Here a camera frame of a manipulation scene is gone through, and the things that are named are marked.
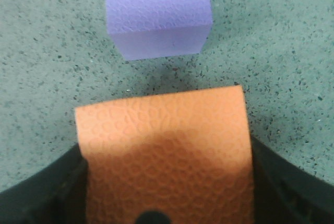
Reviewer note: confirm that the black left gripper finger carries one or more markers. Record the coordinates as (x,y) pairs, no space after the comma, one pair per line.
(56,194)

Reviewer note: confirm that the orange foam cube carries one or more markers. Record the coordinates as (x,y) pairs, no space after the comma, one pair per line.
(187,155)

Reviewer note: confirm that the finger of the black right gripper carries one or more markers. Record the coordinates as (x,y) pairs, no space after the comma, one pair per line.
(285,193)

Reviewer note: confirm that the purple foam cube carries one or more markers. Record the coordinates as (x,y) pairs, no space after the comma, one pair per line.
(142,29)

